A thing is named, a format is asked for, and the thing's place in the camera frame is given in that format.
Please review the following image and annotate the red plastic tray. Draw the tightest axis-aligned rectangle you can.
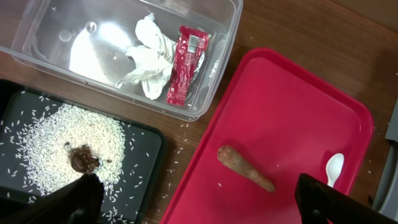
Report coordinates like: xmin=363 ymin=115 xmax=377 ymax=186
xmin=162 ymin=49 xmax=374 ymax=223

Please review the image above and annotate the red ketchup packet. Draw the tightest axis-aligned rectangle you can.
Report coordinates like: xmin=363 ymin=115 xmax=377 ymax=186
xmin=166 ymin=26 xmax=211 ymax=106

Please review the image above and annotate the white tissue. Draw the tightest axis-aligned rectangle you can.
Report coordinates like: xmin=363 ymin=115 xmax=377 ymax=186
xmin=116 ymin=13 xmax=176 ymax=100

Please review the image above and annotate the black waste tray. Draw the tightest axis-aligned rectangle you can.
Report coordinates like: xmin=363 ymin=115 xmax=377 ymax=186
xmin=0 ymin=78 xmax=167 ymax=224

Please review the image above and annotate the brown sweet potato piece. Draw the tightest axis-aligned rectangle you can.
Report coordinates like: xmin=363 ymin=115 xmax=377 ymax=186
xmin=217 ymin=146 xmax=275 ymax=192

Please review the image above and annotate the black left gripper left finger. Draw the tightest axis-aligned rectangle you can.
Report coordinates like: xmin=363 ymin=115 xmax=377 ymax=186
xmin=1 ymin=174 xmax=104 ymax=224

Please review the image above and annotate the clear plastic bin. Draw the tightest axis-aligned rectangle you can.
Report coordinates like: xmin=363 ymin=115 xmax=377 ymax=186
xmin=1 ymin=0 xmax=243 ymax=121

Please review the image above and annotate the white cooked rice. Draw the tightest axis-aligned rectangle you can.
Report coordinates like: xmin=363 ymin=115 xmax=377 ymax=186
xmin=0 ymin=95 xmax=150 ymax=224

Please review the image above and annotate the white plastic spoon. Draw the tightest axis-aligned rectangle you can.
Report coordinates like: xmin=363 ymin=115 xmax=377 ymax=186
xmin=325 ymin=153 xmax=345 ymax=188

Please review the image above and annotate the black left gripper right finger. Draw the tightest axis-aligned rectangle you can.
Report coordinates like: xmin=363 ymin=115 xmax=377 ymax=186
xmin=295 ymin=173 xmax=397 ymax=224

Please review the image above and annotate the brown food scrap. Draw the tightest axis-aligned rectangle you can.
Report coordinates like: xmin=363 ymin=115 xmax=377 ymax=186
xmin=63 ymin=142 xmax=100 ymax=174

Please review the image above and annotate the grey plastic dishwasher rack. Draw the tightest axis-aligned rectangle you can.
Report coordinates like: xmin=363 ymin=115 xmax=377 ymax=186
xmin=372 ymin=102 xmax=397 ymax=221

